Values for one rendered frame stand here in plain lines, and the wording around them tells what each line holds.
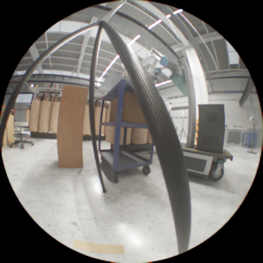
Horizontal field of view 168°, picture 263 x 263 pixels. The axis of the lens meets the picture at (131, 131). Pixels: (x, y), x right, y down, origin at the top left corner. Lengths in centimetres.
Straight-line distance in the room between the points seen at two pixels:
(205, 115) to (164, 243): 111
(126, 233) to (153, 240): 14
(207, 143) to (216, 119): 28
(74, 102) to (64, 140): 42
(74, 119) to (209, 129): 145
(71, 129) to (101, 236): 94
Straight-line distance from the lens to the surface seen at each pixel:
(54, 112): 306
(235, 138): 936
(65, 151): 107
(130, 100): 81
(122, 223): 56
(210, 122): 109
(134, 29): 476
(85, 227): 56
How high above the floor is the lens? 49
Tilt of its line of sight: 2 degrees down
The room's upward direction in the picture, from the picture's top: 5 degrees clockwise
